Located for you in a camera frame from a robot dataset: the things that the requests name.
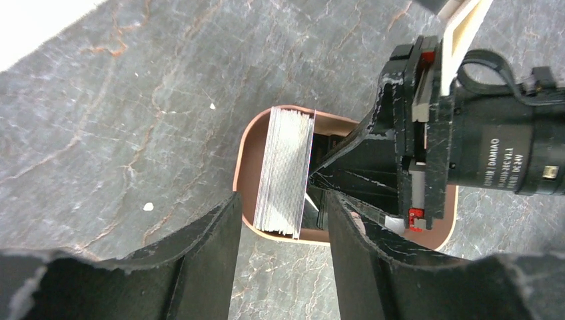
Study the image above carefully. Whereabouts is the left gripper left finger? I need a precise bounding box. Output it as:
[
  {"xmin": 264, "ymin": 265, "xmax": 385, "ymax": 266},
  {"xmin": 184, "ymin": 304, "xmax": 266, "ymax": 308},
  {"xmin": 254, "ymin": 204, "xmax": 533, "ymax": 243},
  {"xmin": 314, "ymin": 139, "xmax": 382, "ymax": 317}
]
[{"xmin": 1, "ymin": 193, "xmax": 243, "ymax": 319}]

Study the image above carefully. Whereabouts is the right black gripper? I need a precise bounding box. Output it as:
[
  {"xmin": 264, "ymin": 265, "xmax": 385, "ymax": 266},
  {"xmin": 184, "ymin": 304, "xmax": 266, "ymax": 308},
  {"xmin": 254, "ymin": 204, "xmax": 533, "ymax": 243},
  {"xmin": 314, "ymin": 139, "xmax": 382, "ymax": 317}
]
[{"xmin": 309, "ymin": 36, "xmax": 564, "ymax": 235}]

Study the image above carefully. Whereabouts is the stack of upright cards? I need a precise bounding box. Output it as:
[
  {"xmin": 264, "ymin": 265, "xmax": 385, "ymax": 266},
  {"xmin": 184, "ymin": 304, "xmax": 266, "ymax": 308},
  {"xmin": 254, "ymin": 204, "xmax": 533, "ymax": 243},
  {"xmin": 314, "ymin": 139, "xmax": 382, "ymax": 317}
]
[{"xmin": 253, "ymin": 107, "xmax": 315, "ymax": 239}]

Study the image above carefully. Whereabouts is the pink oval card tray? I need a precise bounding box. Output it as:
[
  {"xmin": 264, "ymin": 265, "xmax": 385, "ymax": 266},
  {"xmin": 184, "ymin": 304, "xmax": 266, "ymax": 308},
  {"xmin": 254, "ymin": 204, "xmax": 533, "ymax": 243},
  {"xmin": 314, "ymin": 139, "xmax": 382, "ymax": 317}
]
[{"xmin": 233, "ymin": 105, "xmax": 458, "ymax": 251}]

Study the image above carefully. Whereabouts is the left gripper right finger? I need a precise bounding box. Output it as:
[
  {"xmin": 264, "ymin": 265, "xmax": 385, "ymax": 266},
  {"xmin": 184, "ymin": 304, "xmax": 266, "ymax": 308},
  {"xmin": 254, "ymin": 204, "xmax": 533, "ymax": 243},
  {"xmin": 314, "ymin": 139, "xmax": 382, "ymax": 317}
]
[{"xmin": 326, "ymin": 191, "xmax": 564, "ymax": 319}]

